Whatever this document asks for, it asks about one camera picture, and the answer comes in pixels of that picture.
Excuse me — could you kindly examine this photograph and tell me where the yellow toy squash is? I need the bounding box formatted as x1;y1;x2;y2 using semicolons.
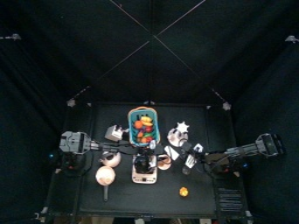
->
179;186;191;198

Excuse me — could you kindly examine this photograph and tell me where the white toy knife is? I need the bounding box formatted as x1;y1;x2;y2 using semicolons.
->
163;144;180;161

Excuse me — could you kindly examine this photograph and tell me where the teal basket orange rim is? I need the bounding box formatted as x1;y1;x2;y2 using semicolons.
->
127;106;161;149

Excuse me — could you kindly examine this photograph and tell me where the white round plate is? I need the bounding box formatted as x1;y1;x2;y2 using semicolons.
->
167;128;191;148

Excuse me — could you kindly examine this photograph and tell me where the small plate with eggs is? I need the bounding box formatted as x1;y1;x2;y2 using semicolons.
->
156;154;173;171

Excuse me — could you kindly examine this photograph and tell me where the black toy pot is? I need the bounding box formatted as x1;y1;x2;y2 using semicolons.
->
135;156;155;175

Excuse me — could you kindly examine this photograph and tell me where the white star-shaped toy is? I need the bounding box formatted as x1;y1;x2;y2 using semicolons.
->
175;121;192;134

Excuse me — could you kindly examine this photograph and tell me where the yellow toy banana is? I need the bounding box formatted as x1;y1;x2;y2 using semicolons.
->
140;115;155;127

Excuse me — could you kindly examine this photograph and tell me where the pink toy kettle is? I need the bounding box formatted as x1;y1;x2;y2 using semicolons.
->
99;151;123;169

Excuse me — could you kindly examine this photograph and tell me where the white scale with black cup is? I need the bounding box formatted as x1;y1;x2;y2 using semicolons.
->
131;154;159;186

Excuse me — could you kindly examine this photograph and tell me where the pink toy frying pan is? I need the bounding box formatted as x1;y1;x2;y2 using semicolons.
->
95;165;117;203

